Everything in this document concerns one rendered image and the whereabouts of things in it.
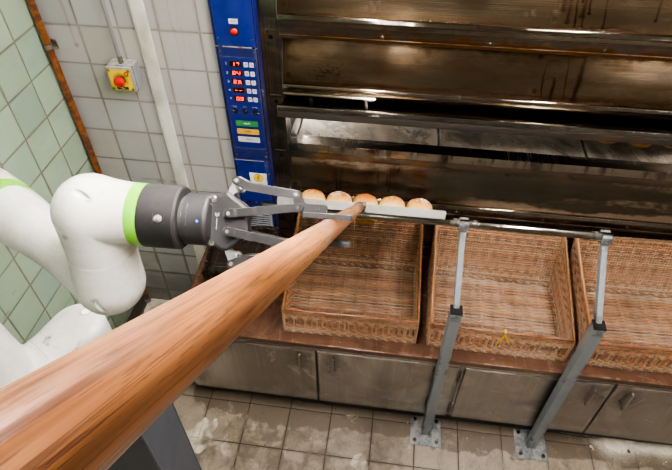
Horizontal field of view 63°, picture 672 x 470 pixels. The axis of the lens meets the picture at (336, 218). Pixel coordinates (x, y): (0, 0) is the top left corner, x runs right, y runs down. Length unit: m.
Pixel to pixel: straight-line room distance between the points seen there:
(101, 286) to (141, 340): 0.71
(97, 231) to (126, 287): 0.12
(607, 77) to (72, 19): 1.89
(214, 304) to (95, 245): 0.62
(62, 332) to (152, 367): 1.25
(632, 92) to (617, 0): 0.34
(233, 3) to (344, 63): 0.43
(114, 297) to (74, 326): 0.53
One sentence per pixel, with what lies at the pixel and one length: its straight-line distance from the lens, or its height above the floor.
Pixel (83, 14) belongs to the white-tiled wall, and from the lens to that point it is 2.26.
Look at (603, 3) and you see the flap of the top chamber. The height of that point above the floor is 1.80.
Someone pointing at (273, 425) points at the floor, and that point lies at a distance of 2.78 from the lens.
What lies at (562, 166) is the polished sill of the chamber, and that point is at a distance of 2.31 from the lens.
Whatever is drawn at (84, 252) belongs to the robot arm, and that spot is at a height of 1.93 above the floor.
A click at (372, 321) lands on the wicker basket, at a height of 0.70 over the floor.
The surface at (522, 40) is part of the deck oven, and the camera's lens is 1.99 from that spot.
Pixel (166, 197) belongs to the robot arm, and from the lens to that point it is 0.79.
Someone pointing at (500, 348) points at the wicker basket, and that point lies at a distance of 2.32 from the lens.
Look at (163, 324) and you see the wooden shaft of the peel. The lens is 0.19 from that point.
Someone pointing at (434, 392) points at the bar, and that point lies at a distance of 2.41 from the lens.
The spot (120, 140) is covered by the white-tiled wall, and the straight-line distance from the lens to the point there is 2.53.
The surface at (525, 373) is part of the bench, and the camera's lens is 2.39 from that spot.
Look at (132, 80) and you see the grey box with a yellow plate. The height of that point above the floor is 1.46.
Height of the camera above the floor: 2.50
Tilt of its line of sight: 44 degrees down
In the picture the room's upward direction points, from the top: straight up
